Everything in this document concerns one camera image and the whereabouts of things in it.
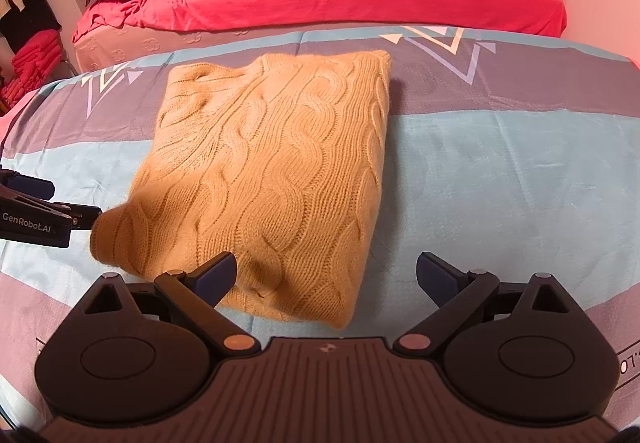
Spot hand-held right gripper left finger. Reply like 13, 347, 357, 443
70, 251, 262, 355

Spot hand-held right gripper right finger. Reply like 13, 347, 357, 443
393, 251, 576, 355

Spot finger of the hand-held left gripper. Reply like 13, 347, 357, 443
0, 170, 55, 202
0, 188, 103, 230

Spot yellow cable-knit cardigan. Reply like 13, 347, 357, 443
90, 49, 392, 330

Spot pink bed sheet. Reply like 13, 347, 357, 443
0, 90, 46, 158

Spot pile of red ruffled cloth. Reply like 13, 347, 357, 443
0, 30, 63, 116

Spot patterned pink mattress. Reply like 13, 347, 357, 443
72, 20, 301, 74

